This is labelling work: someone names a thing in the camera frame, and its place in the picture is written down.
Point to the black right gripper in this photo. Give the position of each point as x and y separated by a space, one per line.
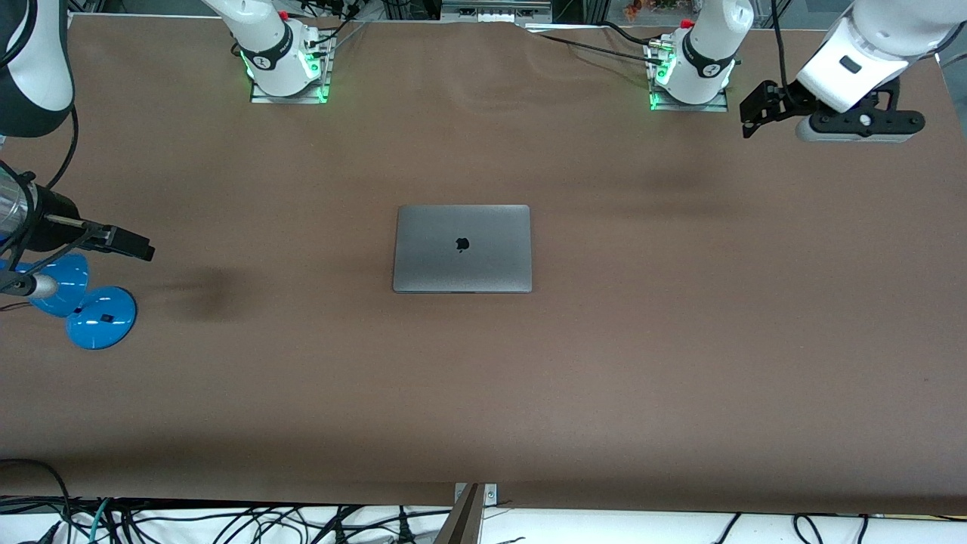
53 227

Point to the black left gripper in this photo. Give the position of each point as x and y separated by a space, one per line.
783 101

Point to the grey laptop computer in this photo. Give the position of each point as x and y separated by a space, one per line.
453 264

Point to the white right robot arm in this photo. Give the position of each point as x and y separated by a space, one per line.
272 53

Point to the blue glossy desk lamp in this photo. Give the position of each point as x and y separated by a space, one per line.
102 321

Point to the brown table cover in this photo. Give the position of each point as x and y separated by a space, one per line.
680 340

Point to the grey power strip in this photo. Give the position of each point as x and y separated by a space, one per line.
495 11

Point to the dark angled metal bar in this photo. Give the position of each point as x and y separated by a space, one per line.
464 521

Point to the small silver edge bracket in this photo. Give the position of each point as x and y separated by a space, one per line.
491 495

